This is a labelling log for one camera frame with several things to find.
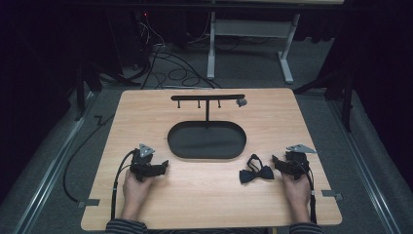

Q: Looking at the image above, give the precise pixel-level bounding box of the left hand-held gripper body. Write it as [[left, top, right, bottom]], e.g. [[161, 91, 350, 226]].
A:
[[129, 142, 156, 182]]

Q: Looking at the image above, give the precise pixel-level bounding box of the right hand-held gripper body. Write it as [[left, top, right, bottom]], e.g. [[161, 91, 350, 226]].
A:
[[283, 143, 318, 181]]

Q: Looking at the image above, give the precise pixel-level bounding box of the black bow tie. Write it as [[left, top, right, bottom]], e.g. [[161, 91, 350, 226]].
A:
[[239, 153, 276, 185]]

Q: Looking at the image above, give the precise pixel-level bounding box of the person's right hand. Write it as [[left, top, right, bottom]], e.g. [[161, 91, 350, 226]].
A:
[[281, 172, 313, 213]]

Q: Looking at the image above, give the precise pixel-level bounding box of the person's left hand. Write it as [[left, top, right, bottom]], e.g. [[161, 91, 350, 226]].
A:
[[122, 169, 156, 214]]

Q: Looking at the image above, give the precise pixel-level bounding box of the grey tape strip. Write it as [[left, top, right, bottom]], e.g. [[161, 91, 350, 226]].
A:
[[76, 198, 101, 210], [320, 189, 344, 202]]

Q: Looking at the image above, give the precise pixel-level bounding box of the black hook rack with tray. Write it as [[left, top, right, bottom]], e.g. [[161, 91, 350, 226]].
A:
[[167, 94, 248, 161]]

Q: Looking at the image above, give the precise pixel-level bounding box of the black metal stand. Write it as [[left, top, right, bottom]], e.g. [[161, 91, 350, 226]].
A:
[[293, 63, 357, 133], [69, 59, 141, 122]]

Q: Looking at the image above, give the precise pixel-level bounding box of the left hand-held gripper black cable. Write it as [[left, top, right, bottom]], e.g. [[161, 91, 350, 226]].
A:
[[109, 148, 136, 220]]

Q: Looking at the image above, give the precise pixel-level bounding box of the hand-held gripper black cable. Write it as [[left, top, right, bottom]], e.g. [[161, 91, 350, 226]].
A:
[[109, 148, 136, 220], [296, 159, 319, 225]]

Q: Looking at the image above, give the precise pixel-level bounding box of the right hand-held gripper black cable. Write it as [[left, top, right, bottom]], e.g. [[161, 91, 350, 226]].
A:
[[296, 159, 319, 225]]

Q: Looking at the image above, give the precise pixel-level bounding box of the grey metal floor rail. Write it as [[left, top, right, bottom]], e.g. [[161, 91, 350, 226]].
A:
[[12, 91, 99, 234], [326, 97, 404, 234]]

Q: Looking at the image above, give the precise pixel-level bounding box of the long black floor cable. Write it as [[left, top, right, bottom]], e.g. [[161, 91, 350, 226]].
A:
[[61, 113, 116, 204]]

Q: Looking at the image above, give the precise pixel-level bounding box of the tangle of black cables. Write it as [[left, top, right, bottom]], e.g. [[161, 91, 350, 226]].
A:
[[130, 13, 222, 91]]

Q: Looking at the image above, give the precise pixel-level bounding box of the white metal desk frame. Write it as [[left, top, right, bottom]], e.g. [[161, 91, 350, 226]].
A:
[[206, 0, 346, 85]]

